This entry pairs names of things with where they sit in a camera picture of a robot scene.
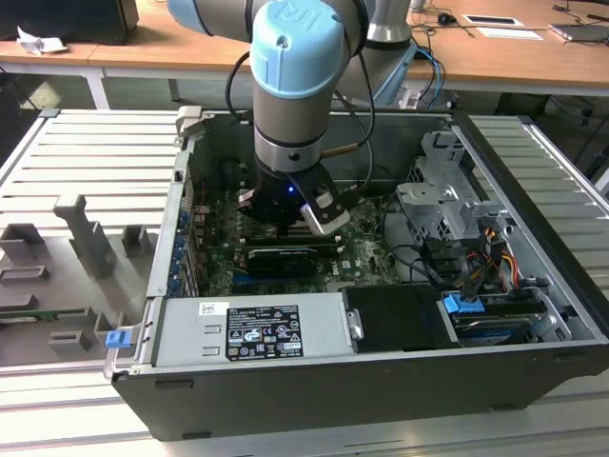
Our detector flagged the blue expansion slot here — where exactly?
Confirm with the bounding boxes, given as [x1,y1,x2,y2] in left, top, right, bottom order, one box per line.
[231,275,286,289]

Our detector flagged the black graphics card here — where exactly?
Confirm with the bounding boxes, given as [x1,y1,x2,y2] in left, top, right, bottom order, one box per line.
[246,245,319,280]

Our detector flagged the green motherboard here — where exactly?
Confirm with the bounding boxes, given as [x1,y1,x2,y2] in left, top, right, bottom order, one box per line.
[187,183,405,296]

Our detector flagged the silver power supply unit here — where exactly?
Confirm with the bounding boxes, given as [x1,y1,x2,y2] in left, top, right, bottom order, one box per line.
[151,292,356,368]

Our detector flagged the black plastic shroud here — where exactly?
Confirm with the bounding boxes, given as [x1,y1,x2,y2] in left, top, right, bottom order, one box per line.
[342,285,461,356]

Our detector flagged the silver metal drive cage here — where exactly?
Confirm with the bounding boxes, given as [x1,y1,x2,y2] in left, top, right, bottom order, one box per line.
[394,130,518,248]

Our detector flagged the black and grey PC case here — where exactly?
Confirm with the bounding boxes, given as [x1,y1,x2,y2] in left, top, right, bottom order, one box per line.
[102,107,609,442]

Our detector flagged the blue disk carrier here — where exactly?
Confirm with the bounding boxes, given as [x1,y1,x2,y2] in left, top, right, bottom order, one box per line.
[441,292,485,315]

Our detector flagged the grey parts rack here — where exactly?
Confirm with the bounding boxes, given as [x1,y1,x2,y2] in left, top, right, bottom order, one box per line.
[0,192,166,368]

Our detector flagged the hard disk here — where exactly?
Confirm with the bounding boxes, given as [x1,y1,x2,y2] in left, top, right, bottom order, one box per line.
[449,304,548,347]

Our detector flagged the green RAM stick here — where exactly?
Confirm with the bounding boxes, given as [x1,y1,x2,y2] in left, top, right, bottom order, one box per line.
[0,308,89,323]

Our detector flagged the long wooden desk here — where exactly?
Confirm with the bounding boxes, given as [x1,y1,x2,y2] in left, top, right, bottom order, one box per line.
[88,0,609,96]

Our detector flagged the short wooden desk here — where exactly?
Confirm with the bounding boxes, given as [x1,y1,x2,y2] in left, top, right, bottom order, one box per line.
[0,28,110,110]

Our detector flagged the black box on desk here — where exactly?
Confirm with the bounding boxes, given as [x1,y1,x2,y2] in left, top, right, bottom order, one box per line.
[0,0,140,47]

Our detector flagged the white paper sheet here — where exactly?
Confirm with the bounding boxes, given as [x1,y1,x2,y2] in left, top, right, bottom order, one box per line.
[477,27,546,42]

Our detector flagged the crumpled white paper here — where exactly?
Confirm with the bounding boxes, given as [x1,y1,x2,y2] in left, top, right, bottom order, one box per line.
[16,26,69,58]

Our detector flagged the grey laptop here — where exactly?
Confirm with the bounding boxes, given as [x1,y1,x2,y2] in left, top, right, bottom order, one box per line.
[549,21,609,47]

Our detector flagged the silver camera on black bracket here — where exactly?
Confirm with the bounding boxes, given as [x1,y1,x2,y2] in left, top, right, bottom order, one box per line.
[299,170,352,237]

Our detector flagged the copper-ended robot cable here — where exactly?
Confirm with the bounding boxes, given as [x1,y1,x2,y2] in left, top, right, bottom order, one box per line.
[321,51,380,189]

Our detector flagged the grey plastic case handle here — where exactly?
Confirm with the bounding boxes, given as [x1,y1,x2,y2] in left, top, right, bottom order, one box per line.
[174,105,210,139]

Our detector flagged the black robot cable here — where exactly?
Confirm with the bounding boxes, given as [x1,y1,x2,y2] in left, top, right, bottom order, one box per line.
[224,50,256,126]

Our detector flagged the thick black cable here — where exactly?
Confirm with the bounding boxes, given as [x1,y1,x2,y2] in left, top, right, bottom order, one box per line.
[380,194,446,287]

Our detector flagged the blue cable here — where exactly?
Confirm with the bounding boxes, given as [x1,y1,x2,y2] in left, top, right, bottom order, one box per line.
[411,40,446,104]

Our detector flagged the black disk wire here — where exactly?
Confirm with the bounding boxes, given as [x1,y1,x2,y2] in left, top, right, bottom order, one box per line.
[456,251,481,304]

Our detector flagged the orange yellow red wire bundle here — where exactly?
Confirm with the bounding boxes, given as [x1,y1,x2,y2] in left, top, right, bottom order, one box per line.
[468,228,520,291]

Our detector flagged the white desk cable grommet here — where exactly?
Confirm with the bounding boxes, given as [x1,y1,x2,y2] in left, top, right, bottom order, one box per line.
[463,13,522,28]

